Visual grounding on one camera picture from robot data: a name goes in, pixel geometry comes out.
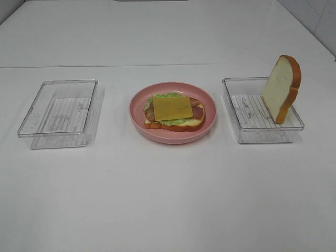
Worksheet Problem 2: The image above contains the curved bacon strip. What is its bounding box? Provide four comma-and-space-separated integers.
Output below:
144, 97, 201, 123

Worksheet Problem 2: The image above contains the yellow cheese slice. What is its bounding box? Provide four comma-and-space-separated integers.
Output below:
153, 96, 193, 121

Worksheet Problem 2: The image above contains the pink round plate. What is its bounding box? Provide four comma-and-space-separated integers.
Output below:
129, 82, 217, 144

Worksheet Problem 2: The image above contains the green lettuce leaf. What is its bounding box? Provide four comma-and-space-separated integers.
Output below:
143, 92, 187, 125

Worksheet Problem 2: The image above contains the clear right bread tray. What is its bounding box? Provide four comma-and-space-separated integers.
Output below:
222, 77, 305, 144

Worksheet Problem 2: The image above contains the bread slice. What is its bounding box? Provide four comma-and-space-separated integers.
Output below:
144, 100, 205, 132
261, 55, 301, 124

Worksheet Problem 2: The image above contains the clear left ingredient tray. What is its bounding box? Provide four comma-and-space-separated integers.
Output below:
17, 79, 101, 150

